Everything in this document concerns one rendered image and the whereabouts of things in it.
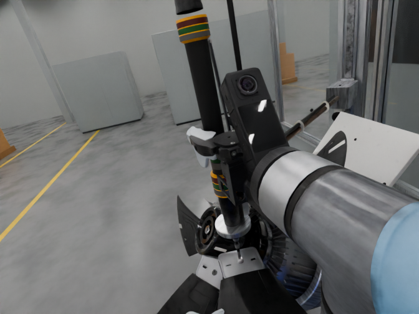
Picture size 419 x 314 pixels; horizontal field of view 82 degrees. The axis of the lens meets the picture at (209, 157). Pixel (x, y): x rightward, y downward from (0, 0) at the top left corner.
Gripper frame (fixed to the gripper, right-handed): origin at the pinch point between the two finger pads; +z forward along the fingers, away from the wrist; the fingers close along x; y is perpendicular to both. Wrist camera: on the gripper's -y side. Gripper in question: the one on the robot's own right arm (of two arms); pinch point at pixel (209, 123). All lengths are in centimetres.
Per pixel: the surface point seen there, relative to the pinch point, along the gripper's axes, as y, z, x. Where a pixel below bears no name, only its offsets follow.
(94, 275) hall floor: 152, 153, -82
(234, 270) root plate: 31.2, -3.0, -2.1
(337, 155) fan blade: 8.0, -10.8, 16.3
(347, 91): 10, 20, 53
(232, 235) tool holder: 20.2, -4.8, -1.6
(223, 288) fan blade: 31.0, -5.6, -5.8
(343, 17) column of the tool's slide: -11, 30, 62
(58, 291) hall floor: 152, 152, -112
